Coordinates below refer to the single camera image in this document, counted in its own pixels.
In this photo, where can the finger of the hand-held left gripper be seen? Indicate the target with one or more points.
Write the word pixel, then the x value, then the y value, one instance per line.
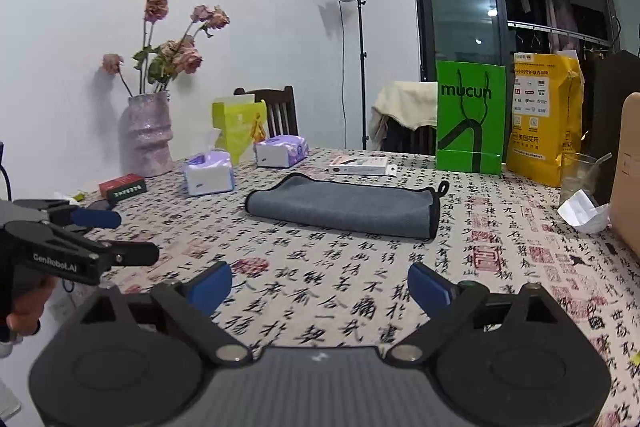
pixel 95 218
pixel 135 253

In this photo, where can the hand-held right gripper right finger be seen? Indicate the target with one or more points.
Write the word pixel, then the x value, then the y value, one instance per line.
pixel 427 289

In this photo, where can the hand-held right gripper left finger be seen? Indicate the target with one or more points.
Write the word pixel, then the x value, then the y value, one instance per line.
pixel 212 287

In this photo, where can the grey towel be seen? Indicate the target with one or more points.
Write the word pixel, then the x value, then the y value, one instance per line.
pixel 340 207

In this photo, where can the person's left hand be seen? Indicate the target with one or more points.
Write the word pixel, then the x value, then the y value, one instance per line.
pixel 27 314

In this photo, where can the red box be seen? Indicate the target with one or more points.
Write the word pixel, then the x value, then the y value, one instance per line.
pixel 122 187

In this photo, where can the pink speckled vase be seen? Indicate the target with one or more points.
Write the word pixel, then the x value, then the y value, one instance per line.
pixel 146 132

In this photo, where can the calligraphy printed tablecloth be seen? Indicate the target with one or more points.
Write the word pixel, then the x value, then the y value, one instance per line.
pixel 325 277

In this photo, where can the purple white tissue pack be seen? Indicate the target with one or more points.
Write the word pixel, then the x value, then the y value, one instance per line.
pixel 281 152
pixel 207 172

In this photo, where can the flat white box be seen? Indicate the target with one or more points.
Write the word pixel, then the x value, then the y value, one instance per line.
pixel 360 165

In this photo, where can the dark chair under cream cloth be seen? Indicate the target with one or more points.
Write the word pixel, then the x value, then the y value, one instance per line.
pixel 410 139

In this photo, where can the yellow-green paper bag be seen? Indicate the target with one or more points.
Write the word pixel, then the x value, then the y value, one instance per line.
pixel 235 122

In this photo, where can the green paper bag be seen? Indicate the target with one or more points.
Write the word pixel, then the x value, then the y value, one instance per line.
pixel 470 127

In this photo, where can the crumpled white paper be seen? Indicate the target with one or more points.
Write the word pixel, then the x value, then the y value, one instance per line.
pixel 582 214

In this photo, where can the dried pink roses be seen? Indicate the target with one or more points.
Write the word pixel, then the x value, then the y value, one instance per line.
pixel 172 54

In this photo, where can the clear glass cup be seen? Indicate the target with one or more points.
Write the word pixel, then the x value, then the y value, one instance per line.
pixel 577 179

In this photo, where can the cream cloth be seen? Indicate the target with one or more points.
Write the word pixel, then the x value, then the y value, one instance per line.
pixel 405 104

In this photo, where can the dark wooden chair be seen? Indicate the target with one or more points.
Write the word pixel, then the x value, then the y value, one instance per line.
pixel 280 107

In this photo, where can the yellow paper bag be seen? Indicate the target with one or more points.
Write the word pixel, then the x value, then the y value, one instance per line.
pixel 542 127

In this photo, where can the beige box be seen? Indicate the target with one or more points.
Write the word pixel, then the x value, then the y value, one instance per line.
pixel 627 167

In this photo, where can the black high-back chair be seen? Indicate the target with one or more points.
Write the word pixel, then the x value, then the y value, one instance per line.
pixel 610 107

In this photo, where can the hanging clothes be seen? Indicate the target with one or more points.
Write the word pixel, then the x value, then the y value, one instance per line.
pixel 560 7

